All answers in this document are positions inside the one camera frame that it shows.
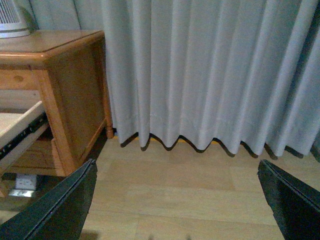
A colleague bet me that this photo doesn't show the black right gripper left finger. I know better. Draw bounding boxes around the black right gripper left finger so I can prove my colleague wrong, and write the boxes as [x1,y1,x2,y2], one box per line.
[0,159,98,240]

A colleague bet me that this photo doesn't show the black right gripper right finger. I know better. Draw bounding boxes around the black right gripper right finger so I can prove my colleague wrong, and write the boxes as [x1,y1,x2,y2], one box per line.
[257,159,320,240]

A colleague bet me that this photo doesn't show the wooden drawer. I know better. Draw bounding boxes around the wooden drawer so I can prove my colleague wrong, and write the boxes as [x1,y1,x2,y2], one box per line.
[0,100,49,174]

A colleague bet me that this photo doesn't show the silver floor power socket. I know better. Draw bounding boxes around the silver floor power socket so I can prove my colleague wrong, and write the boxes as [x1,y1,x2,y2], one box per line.
[8,173,38,198]

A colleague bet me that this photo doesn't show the wooden nightstand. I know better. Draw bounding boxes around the wooden nightstand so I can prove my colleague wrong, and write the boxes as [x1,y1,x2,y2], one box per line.
[0,29,115,198]

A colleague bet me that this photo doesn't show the grey curtain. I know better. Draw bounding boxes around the grey curtain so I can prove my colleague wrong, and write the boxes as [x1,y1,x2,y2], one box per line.
[30,0,320,157]

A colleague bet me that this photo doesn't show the white cylindrical air purifier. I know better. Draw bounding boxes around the white cylindrical air purifier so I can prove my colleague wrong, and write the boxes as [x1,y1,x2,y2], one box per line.
[0,0,38,39]

